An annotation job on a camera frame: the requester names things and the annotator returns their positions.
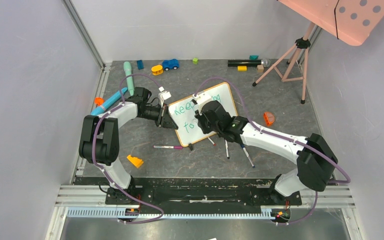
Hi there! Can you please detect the yellow oval toy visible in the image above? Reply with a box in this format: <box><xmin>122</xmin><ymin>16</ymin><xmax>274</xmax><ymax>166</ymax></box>
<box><xmin>151</xmin><ymin>64</ymin><xmax>164</xmax><ymax>76</ymax></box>

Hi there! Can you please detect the orange small toy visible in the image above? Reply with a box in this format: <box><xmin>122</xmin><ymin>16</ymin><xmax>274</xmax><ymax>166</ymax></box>
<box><xmin>94</xmin><ymin>97</ymin><xmax>105</xmax><ymax>106</ymax></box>

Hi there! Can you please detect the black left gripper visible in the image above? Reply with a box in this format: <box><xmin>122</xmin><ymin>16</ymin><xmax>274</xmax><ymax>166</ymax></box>
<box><xmin>139</xmin><ymin>104</ymin><xmax>178</xmax><ymax>131</ymax></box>

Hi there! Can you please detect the tan wooden cube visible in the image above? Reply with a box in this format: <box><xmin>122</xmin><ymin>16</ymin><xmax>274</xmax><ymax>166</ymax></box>
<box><xmin>256</xmin><ymin>65</ymin><xmax>265</xmax><ymax>73</ymax></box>

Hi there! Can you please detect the red capped marker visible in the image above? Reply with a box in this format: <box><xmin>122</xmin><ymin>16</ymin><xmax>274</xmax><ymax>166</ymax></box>
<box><xmin>207</xmin><ymin>137</ymin><xmax>216</xmax><ymax>146</ymax></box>

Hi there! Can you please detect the light blue toy pen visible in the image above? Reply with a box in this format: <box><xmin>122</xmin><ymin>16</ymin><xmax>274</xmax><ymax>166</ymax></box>
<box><xmin>90</xmin><ymin>87</ymin><xmax>128</xmax><ymax>116</ymax></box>

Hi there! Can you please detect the teal small block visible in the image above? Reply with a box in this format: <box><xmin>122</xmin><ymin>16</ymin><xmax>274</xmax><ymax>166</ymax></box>
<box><xmin>249</xmin><ymin>55</ymin><xmax>259</xmax><ymax>60</ymax></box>

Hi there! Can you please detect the white cable duct strip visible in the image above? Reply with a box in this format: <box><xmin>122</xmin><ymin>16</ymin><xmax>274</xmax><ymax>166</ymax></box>
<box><xmin>66</xmin><ymin>206</ymin><xmax>284</xmax><ymax>220</ymax></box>

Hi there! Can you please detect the dark blue small brick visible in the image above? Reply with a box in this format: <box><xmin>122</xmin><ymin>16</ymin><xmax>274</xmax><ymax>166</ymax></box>
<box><xmin>136</xmin><ymin>60</ymin><xmax>145</xmax><ymax>70</ymax></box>

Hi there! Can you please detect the black capped marker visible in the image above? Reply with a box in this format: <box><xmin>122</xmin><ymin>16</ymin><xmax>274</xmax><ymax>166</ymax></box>
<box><xmin>224</xmin><ymin>139</ymin><xmax>230</xmax><ymax>159</ymax></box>

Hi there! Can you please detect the yellow toy wedge block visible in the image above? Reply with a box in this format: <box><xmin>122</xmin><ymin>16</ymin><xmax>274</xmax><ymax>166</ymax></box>
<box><xmin>126</xmin><ymin>155</ymin><xmax>144</xmax><ymax>169</ymax></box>

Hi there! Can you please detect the orange toy brick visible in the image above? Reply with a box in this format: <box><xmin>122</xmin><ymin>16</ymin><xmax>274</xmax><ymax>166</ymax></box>
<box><xmin>263</xmin><ymin>111</ymin><xmax>276</xmax><ymax>127</ymax></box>

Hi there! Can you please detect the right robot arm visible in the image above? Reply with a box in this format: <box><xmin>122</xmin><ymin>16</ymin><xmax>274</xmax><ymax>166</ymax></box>
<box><xmin>194</xmin><ymin>100</ymin><xmax>338</xmax><ymax>204</ymax></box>

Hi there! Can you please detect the white board orange frame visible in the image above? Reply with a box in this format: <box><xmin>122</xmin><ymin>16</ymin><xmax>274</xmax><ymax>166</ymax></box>
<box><xmin>168</xmin><ymin>82</ymin><xmax>238</xmax><ymax>147</ymax></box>

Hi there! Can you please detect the pink perforated panel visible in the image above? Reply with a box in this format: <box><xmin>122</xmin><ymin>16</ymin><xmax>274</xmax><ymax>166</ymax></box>
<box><xmin>279</xmin><ymin>0</ymin><xmax>384</xmax><ymax>46</ymax></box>

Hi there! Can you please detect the blue toy car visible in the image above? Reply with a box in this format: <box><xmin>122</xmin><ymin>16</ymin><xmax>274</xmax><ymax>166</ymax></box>
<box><xmin>162</xmin><ymin>58</ymin><xmax>180</xmax><ymax>71</ymax></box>

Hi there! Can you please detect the yellow small brick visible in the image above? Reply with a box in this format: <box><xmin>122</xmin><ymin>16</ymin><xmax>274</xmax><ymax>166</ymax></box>
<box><xmin>237</xmin><ymin>66</ymin><xmax>248</xmax><ymax>72</ymax></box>

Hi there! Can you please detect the clear small ball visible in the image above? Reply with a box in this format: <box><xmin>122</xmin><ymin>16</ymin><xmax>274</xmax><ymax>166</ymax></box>
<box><xmin>261</xmin><ymin>58</ymin><xmax>271</xmax><ymax>68</ymax></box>

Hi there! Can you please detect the blue capped marker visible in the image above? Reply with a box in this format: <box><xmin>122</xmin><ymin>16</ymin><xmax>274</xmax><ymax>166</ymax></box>
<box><xmin>240</xmin><ymin>144</ymin><xmax>256</xmax><ymax>168</ymax></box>

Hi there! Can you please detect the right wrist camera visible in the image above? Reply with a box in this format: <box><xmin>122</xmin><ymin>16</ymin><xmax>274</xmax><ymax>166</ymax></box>
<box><xmin>191</xmin><ymin>91</ymin><xmax>213</xmax><ymax>114</ymax></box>

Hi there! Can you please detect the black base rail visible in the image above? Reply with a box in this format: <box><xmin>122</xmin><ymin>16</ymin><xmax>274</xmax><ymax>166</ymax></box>
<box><xmin>74</xmin><ymin>176</ymin><xmax>337</xmax><ymax>216</ymax></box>

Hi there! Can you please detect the pink tripod stand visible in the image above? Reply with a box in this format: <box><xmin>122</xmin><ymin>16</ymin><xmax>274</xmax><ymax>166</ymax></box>
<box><xmin>252</xmin><ymin>22</ymin><xmax>316</xmax><ymax>105</ymax></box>

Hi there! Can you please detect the purple capped marker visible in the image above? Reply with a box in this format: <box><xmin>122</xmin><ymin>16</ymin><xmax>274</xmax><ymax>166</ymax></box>
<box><xmin>153</xmin><ymin>145</ymin><xmax>184</xmax><ymax>150</ymax></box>

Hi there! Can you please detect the mint green toy pen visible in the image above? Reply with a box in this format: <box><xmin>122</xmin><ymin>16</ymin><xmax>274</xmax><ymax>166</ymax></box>
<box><xmin>123</xmin><ymin>61</ymin><xmax>135</xmax><ymax>96</ymax></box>

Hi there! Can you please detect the black cylinder tube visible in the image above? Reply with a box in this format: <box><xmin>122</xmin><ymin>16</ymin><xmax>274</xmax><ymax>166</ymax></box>
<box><xmin>227</xmin><ymin>59</ymin><xmax>263</xmax><ymax>67</ymax></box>

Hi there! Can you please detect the lime green cube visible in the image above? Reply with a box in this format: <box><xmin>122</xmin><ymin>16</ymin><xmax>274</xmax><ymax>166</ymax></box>
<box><xmin>192</xmin><ymin>57</ymin><xmax>199</xmax><ymax>65</ymax></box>

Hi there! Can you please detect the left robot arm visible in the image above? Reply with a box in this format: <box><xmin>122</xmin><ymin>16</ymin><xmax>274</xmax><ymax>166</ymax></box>
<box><xmin>79</xmin><ymin>87</ymin><xmax>179</xmax><ymax>204</ymax></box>

